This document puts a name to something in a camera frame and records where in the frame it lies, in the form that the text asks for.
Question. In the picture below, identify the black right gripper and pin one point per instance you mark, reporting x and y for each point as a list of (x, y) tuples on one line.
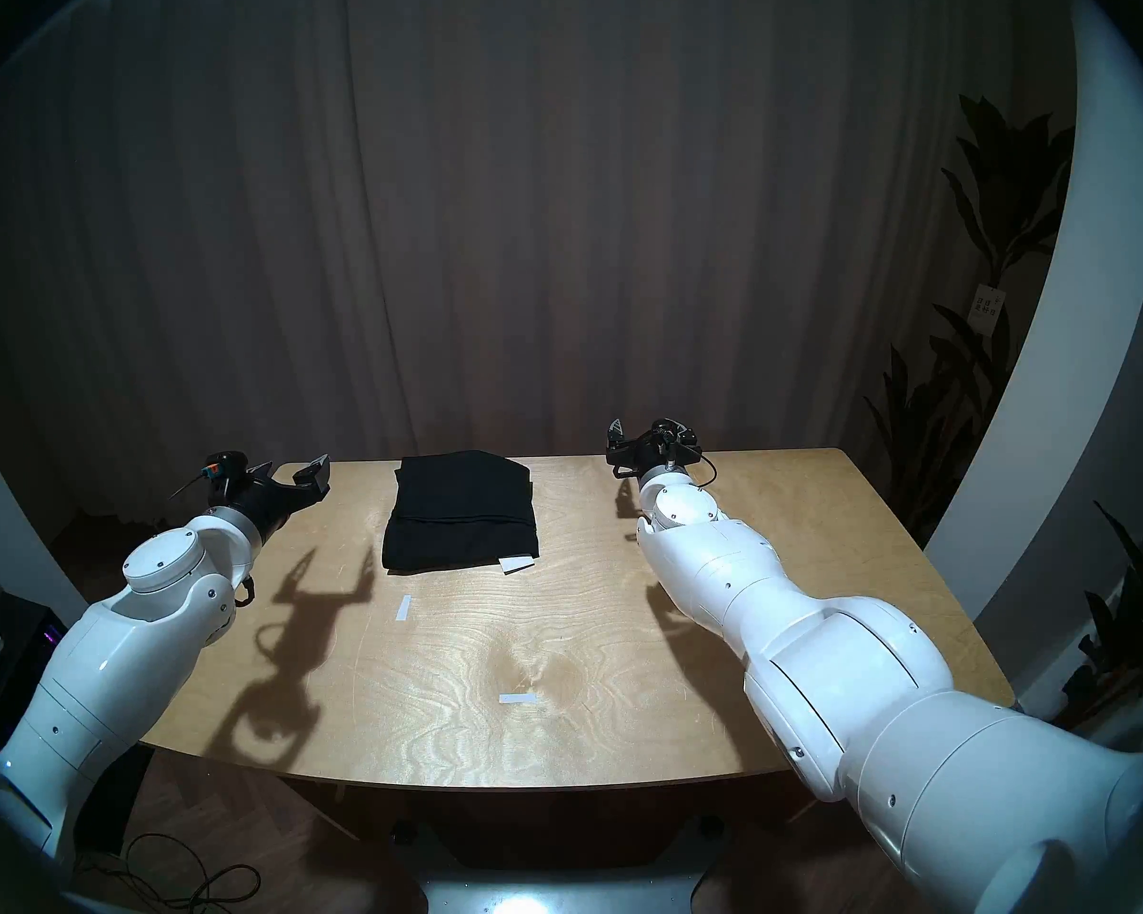
[(650, 455)]

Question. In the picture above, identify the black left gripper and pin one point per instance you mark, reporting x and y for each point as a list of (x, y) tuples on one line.
[(265, 501)]

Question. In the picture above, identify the black t-shirt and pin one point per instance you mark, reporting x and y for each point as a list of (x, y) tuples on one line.
[(462, 517)]

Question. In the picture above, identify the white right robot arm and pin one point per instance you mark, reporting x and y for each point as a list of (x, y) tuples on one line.
[(867, 665)]

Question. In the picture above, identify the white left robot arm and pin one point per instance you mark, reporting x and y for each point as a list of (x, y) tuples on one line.
[(124, 655)]

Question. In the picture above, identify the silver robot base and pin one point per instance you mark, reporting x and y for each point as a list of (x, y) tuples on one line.
[(552, 888)]

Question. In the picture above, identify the white paper hang tag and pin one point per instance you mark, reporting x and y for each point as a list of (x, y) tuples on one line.
[(516, 564)]

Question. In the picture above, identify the white tape strip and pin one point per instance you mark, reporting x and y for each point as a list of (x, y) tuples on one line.
[(405, 608), (518, 699)]

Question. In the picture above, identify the light wooden table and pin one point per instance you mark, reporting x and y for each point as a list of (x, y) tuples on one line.
[(772, 560)]

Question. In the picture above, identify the brown pleated curtain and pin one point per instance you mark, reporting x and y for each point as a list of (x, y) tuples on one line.
[(533, 208)]

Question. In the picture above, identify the black computer tower with lights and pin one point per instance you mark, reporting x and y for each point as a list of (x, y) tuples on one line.
[(24, 655)]

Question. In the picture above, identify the white paper plant label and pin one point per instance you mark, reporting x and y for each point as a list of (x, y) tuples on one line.
[(988, 303)]

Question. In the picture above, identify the tall dark leafy plant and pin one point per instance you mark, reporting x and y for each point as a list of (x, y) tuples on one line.
[(1005, 188)]

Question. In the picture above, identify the small dark potted plant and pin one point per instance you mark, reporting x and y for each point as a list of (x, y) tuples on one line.
[(1129, 626)]

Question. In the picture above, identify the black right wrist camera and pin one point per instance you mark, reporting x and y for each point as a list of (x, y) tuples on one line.
[(674, 436)]

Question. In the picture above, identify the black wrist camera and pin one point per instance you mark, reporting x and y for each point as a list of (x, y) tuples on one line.
[(227, 466), (674, 436)]

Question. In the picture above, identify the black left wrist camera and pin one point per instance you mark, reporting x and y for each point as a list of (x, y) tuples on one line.
[(227, 466)]

